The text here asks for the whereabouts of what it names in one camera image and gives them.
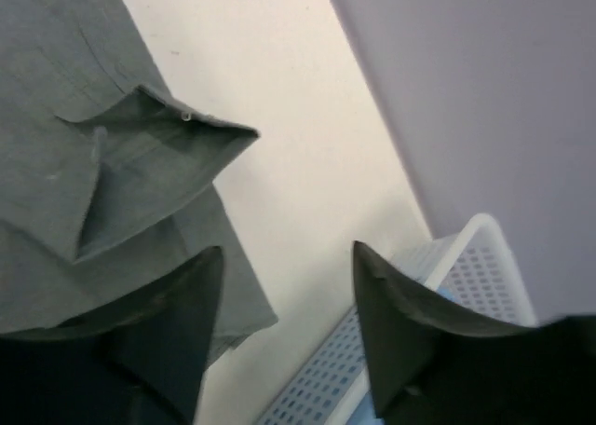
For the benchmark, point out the grey long sleeve shirt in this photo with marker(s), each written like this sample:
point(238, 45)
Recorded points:
point(107, 180)

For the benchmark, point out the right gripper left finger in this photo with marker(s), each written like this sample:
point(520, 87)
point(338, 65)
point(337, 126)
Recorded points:
point(157, 338)

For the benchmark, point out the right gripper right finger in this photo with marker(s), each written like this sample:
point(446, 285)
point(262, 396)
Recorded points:
point(429, 357)

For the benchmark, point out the white plastic basket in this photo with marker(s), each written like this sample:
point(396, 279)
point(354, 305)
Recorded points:
point(475, 268)

